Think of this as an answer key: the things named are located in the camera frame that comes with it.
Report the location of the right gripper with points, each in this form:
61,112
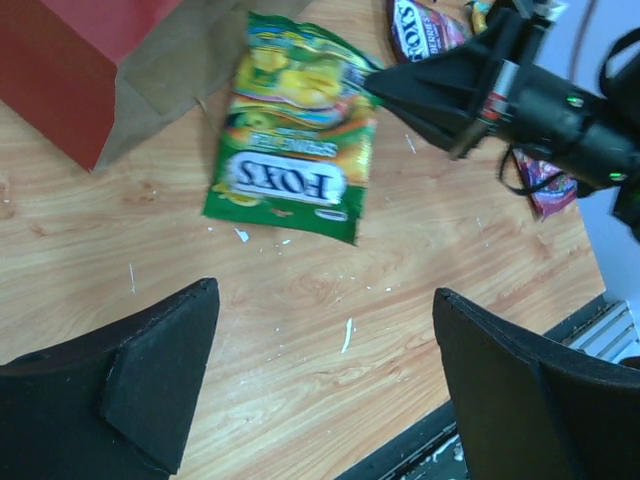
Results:
489,86

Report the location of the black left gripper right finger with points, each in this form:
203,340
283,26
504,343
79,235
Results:
528,407

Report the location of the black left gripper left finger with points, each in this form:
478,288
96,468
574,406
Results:
115,403

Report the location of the purple candy packet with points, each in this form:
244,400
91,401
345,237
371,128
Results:
555,195
417,32

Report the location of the green candy packet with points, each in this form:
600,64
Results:
478,12
296,144

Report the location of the red paper bag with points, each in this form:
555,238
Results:
97,78

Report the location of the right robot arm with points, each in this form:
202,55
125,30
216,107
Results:
491,86

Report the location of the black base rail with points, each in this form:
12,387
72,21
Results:
432,448

